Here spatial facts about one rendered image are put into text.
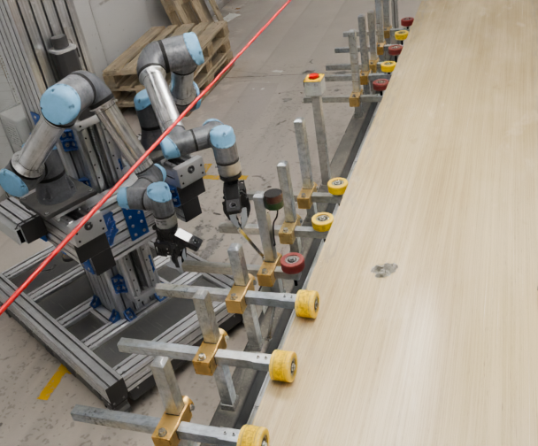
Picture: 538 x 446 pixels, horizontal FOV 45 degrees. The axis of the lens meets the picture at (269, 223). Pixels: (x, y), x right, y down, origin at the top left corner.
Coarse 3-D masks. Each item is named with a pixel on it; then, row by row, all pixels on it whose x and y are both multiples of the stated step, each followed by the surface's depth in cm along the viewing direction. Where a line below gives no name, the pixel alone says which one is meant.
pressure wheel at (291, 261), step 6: (294, 252) 220; (282, 258) 218; (288, 258) 218; (294, 258) 217; (300, 258) 217; (282, 264) 216; (288, 264) 215; (294, 264) 215; (300, 264) 215; (282, 270) 217; (288, 270) 215; (294, 270) 215; (300, 270) 216; (294, 282) 222
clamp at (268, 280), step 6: (276, 258) 225; (264, 264) 223; (270, 264) 223; (276, 264) 223; (270, 270) 220; (258, 276) 219; (264, 276) 219; (270, 276) 218; (258, 282) 221; (264, 282) 220; (270, 282) 219
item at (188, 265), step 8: (184, 264) 232; (192, 264) 232; (200, 264) 231; (208, 264) 230; (216, 264) 229; (224, 264) 229; (200, 272) 232; (208, 272) 230; (216, 272) 229; (224, 272) 228; (232, 272) 227; (248, 272) 225; (256, 272) 223; (280, 272) 220; (296, 280) 220
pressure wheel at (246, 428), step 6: (246, 426) 153; (252, 426) 154; (240, 432) 152; (246, 432) 151; (252, 432) 151; (258, 432) 151; (264, 432) 152; (240, 438) 151; (246, 438) 150; (252, 438) 150; (258, 438) 150; (264, 438) 153; (240, 444) 150; (246, 444) 150; (252, 444) 149; (258, 444) 149; (264, 444) 152
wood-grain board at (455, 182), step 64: (448, 0) 430; (512, 0) 410; (448, 64) 339; (512, 64) 326; (384, 128) 288; (448, 128) 279; (512, 128) 270; (384, 192) 244; (448, 192) 238; (512, 192) 231; (320, 256) 217; (384, 256) 212; (448, 256) 207; (512, 256) 202; (320, 320) 191; (384, 320) 187; (448, 320) 183; (512, 320) 179; (320, 384) 171; (384, 384) 167; (448, 384) 164; (512, 384) 161
